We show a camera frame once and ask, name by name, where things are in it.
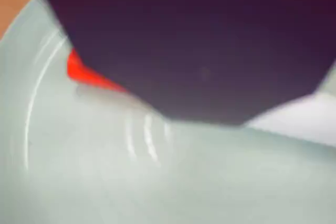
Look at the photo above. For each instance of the pale green plate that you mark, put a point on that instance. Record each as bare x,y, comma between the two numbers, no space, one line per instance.
131,176

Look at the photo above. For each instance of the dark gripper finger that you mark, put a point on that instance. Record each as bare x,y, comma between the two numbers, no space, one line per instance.
249,45
118,37

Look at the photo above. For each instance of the red capped white marker pen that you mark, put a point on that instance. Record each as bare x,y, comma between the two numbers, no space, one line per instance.
78,72

